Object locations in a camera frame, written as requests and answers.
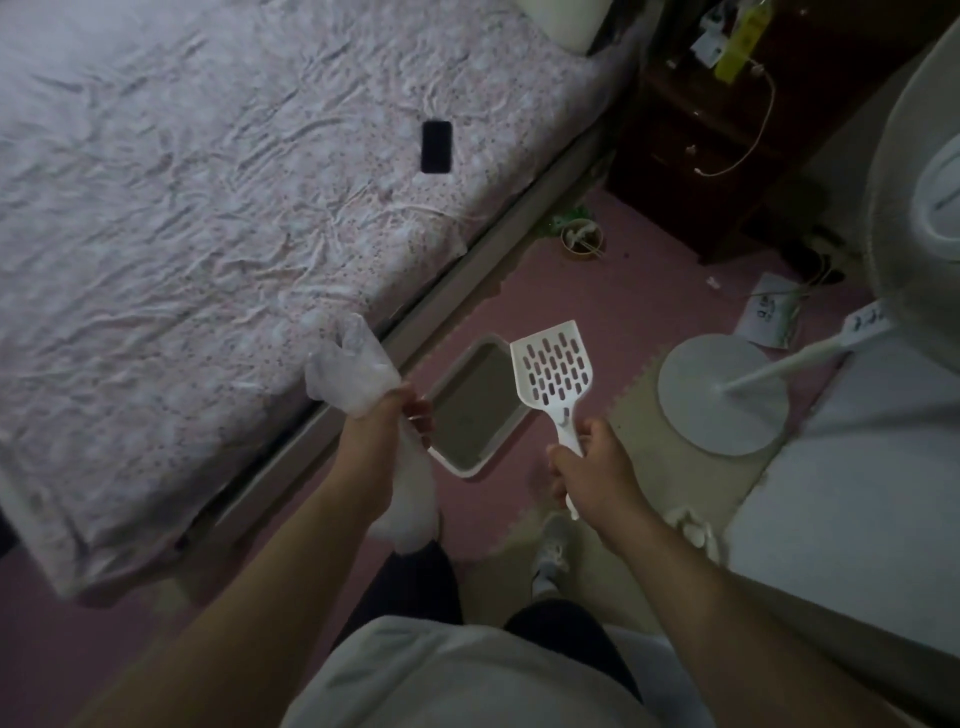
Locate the person's left hand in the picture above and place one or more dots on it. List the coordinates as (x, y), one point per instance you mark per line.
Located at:
(371, 450)

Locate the person's right hand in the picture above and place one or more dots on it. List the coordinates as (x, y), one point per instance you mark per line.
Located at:
(600, 487)

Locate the white cat litter tray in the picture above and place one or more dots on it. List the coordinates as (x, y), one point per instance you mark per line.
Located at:
(450, 463)

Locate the clear plastic bag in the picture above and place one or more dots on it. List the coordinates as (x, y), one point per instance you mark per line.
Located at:
(352, 367)

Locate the white slotted litter scoop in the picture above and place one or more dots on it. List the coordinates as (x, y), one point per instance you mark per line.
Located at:
(551, 364)

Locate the person's left forearm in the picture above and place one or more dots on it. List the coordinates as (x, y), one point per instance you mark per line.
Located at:
(247, 622)

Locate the person's right forearm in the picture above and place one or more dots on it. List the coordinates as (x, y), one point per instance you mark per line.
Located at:
(735, 637)

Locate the white sneaker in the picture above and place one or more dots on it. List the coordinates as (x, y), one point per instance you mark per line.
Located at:
(553, 555)

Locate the white slipper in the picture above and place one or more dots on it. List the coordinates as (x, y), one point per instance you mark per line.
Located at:
(694, 532)

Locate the black shorts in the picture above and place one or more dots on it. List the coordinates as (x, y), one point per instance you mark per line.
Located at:
(420, 585)

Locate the white standing fan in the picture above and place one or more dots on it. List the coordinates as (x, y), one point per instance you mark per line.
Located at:
(720, 397)

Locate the pink foam floor mat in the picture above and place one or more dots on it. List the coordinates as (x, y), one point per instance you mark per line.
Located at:
(637, 300)

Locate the white shirt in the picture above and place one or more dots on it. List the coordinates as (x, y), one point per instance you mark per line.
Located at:
(450, 675)

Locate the small yellow bowl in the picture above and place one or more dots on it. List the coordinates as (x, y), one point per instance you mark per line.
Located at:
(583, 238)

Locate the white flat panel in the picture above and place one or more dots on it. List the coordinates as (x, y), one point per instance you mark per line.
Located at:
(862, 510)

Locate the green toy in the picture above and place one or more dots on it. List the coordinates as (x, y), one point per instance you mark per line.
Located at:
(566, 222)

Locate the mattress with pink floral sheet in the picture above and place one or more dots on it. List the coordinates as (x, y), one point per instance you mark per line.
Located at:
(225, 225)

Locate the black round object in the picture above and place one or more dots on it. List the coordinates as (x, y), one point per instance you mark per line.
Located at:
(810, 262)

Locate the black smartphone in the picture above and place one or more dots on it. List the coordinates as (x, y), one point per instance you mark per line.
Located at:
(436, 147)

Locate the dark wooden nightstand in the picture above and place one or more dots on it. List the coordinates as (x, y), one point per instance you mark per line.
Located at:
(720, 112)

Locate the small white card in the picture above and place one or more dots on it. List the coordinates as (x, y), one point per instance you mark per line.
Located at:
(709, 46)

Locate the yellow bottle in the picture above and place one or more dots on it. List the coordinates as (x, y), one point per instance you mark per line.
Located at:
(739, 45)

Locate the cream pillow with dark patch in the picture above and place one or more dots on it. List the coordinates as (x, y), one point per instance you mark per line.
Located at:
(566, 22)

